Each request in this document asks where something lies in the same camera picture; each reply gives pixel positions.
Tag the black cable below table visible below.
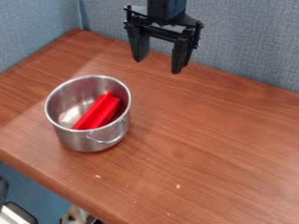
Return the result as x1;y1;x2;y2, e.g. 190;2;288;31
0;176;10;210

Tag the red plastic block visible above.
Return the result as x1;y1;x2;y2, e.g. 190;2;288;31
72;92;120;130

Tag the metal pot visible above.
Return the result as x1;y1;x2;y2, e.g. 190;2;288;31
44;74;130;152

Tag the black and white object below table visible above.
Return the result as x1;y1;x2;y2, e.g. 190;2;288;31
0;201;38;224

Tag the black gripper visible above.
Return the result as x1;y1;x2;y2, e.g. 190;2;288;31
124;0;204;74

